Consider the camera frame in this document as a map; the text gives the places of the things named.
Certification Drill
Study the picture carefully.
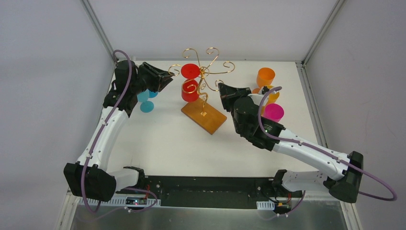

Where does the teal wine glass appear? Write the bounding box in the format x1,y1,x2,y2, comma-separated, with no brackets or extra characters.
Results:
137,90,155,113

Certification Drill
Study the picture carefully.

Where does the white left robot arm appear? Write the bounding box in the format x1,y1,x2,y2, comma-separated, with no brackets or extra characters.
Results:
63,60,175,202

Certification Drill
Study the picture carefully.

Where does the gold wire rack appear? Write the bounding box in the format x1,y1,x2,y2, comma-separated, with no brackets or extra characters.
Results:
168,47,236,105

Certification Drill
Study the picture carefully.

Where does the blue wine glass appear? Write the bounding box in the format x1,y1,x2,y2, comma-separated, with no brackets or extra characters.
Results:
149,91,158,98

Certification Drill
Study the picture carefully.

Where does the red wine glass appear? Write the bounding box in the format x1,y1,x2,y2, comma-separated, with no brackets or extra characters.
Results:
180,63,200,102

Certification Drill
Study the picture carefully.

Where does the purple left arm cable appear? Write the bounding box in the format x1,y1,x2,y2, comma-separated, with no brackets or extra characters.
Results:
76,49,158,223

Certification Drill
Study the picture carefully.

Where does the magenta wine glass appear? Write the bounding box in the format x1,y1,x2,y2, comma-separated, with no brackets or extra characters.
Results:
262,103,284,122

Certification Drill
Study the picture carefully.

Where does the controller board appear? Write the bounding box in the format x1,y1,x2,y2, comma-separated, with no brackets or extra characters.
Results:
274,203,292,214
125,197,147,207

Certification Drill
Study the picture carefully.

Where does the right controller board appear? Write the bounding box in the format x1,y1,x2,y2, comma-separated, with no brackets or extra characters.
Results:
274,203,292,214

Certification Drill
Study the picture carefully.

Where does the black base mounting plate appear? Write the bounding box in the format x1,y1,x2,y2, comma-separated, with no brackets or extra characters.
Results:
120,175,303,209

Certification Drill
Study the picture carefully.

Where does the yellow wine glass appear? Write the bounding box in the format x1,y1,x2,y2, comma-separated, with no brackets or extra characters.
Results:
259,85,280,107

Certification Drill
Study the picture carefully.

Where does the orange wine glass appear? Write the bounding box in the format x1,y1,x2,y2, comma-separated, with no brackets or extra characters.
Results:
252,67,276,93

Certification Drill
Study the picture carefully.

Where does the wooden rack base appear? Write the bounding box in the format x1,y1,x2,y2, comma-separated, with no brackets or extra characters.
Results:
181,98,227,135

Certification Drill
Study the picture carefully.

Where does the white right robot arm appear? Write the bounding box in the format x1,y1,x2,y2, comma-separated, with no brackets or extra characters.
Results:
218,83,363,203

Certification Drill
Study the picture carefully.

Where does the left controller board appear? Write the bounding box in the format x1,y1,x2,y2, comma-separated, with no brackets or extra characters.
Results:
125,197,147,207

